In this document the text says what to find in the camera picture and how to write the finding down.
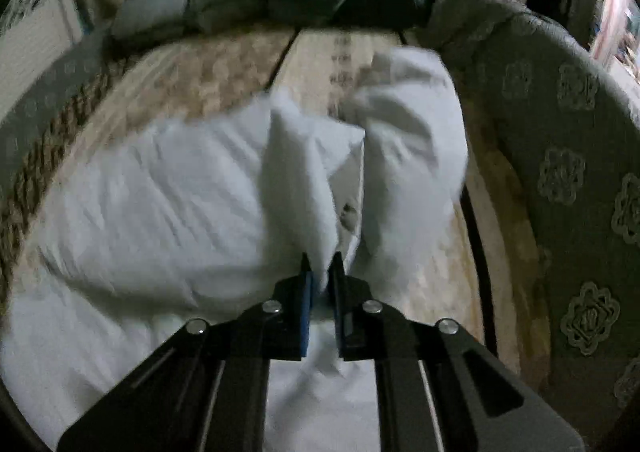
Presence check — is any floral patterned bed blanket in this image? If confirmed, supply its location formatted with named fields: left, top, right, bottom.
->
left=1, top=30, right=550, bottom=388

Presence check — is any light grey puffer jacket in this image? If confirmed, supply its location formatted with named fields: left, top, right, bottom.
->
left=1, top=47, right=468, bottom=446

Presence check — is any white wardrobe sliding door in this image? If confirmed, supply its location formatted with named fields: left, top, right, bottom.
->
left=1, top=0, right=84, bottom=115

